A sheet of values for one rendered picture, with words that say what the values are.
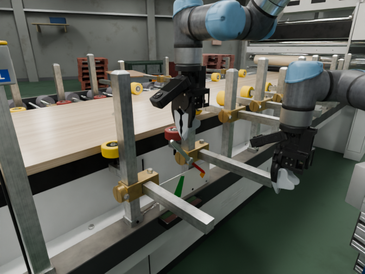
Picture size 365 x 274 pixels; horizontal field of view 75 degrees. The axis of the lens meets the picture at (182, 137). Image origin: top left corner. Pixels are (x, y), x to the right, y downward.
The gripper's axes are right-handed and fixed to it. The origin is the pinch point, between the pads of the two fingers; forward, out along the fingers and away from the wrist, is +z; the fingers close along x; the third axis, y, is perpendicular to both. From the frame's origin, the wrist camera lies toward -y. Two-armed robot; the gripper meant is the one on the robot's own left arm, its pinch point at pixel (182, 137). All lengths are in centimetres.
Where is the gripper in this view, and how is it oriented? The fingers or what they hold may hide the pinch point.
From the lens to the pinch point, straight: 69.4
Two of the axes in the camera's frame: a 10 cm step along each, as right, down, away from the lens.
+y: 7.7, -2.3, 6.0
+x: -6.4, -2.7, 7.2
